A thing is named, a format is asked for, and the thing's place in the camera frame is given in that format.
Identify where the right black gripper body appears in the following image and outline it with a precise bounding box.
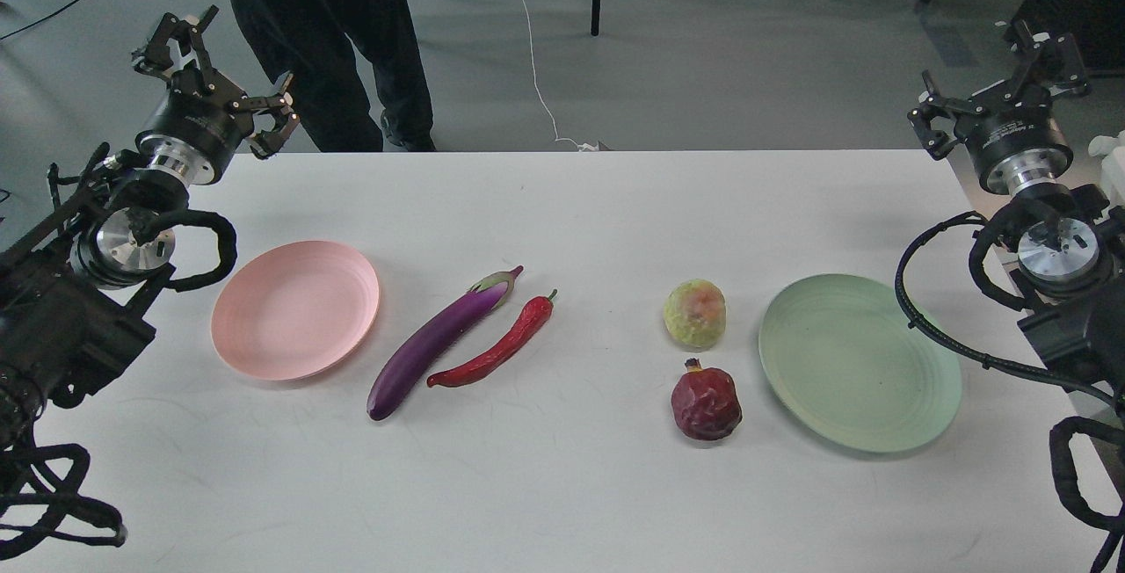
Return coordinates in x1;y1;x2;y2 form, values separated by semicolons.
959;90;1073;196

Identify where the person in dark trousers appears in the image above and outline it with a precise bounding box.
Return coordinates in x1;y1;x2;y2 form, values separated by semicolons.
230;0;437;153

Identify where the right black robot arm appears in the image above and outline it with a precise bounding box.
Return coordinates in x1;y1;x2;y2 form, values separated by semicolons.
893;20;1124;572

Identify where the red chili pepper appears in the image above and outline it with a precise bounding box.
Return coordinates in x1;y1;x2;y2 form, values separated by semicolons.
425;289;558;388

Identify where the dark red pomegranate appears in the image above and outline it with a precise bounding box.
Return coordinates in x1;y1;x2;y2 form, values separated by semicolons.
671;358;743;442

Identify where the green yellow fruit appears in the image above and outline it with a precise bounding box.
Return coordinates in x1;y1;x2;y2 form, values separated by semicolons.
663;279;727;350

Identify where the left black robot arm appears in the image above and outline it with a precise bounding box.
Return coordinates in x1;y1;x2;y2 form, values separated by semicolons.
1;7;299;559

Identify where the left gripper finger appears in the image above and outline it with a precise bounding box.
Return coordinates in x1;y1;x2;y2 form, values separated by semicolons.
131;5;221;90
228;71;299;160

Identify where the purple eggplant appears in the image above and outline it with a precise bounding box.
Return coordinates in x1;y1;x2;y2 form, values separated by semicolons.
366;265;524;421

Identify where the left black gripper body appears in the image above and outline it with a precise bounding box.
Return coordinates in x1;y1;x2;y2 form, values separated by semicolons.
135;90;243;187

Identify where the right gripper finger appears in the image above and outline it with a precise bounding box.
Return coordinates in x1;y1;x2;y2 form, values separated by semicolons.
1004;19;1092;104
908;71;977;161

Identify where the black equipment case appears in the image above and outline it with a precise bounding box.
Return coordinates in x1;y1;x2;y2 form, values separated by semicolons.
1002;0;1124;77

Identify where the green plate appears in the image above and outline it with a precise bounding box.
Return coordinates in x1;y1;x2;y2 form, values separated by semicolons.
757;274;962;454

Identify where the pink plate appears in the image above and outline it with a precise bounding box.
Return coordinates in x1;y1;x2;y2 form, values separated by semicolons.
210;241;381;380

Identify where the white floor cable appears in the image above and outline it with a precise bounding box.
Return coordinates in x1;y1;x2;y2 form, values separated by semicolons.
502;0;612;152

